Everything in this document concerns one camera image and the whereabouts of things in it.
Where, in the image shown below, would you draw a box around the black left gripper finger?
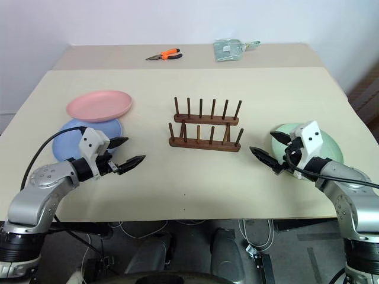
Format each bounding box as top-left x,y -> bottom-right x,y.
107,136 -> 130,150
118,154 -> 147,176

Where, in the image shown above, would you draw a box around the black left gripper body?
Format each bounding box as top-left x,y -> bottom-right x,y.
95,149 -> 123,178

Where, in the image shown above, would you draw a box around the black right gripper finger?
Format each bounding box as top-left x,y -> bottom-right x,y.
249,146 -> 281,173
269,131 -> 293,147

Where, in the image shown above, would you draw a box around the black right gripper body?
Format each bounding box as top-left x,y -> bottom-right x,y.
274,138 -> 303,176

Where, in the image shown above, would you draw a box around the wooden dish rack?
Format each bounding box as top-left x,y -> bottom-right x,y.
168,96 -> 245,153

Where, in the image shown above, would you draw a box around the pink plate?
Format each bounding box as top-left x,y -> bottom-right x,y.
66,89 -> 134,124

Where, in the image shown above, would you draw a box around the green plate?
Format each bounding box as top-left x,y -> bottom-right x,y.
270,122 -> 345,179

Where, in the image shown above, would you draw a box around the blue plate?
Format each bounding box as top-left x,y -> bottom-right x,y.
52,118 -> 125,163

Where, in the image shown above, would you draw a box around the dark grey rounded shape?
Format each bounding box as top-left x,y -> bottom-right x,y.
210,227 -> 246,283
123,231 -> 176,275

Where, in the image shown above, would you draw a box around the green packaged dustpan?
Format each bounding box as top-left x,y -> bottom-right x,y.
213,38 -> 262,63

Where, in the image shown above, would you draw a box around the wide dark rounded shape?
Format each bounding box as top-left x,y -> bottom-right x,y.
115,271 -> 238,284

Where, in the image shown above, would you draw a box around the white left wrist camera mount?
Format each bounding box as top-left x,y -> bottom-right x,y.
78,127 -> 111,180

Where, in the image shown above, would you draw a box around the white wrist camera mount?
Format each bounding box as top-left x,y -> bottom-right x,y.
289,120 -> 323,180
78,127 -> 111,180

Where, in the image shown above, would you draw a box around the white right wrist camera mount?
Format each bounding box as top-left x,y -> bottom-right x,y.
289,120 -> 323,180

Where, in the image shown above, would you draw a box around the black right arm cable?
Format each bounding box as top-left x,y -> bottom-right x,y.
283,147 -> 379,189

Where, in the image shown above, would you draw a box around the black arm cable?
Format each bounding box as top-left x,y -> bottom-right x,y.
19,126 -> 88,192
283,147 -> 379,189

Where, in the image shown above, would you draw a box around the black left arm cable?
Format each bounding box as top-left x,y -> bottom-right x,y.
19,126 -> 88,192

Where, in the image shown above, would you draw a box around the black table frame bar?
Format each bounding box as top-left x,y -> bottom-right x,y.
274,218 -> 342,234
46,221 -> 114,238

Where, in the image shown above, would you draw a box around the white floor cable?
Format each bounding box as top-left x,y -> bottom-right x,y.
108,220 -> 170,241
237,218 -> 275,253

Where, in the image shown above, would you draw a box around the black floor cable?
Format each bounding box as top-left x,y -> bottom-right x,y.
53,215 -> 120,277

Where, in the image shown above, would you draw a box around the orange handled pliers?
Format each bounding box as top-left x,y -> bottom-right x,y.
144,47 -> 184,62

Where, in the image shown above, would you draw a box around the black metal floor bracket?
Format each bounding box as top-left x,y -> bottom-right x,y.
245,244 -> 276,284

